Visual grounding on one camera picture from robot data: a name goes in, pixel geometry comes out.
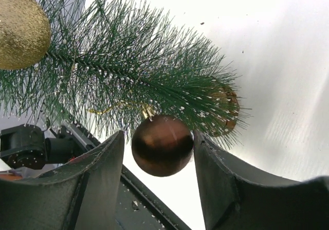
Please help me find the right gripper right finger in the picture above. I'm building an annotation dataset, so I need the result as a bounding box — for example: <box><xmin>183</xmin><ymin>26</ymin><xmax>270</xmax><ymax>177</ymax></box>
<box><xmin>194</xmin><ymin>131</ymin><xmax>328</xmax><ymax>229</ymax></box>

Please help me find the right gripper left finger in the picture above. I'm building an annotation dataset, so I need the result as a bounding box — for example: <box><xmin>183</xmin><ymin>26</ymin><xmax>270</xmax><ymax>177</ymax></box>
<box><xmin>1</xmin><ymin>131</ymin><xmax>124</xmax><ymax>229</ymax></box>

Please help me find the brown bauble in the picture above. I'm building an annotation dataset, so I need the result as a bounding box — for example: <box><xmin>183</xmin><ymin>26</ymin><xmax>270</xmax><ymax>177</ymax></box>
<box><xmin>87</xmin><ymin>101</ymin><xmax>194</xmax><ymax>177</ymax></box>

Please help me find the small green christmas tree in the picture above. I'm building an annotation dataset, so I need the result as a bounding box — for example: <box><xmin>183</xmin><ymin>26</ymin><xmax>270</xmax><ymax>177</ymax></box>
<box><xmin>1</xmin><ymin>0</ymin><xmax>246</xmax><ymax>148</ymax></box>

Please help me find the gold bauble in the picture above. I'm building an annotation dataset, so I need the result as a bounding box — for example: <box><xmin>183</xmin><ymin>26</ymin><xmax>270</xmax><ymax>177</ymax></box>
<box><xmin>1</xmin><ymin>0</ymin><xmax>51</xmax><ymax>70</ymax></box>

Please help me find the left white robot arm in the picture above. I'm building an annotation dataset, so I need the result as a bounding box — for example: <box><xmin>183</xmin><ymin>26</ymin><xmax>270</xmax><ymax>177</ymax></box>
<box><xmin>1</xmin><ymin>125</ymin><xmax>80</xmax><ymax>170</ymax></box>

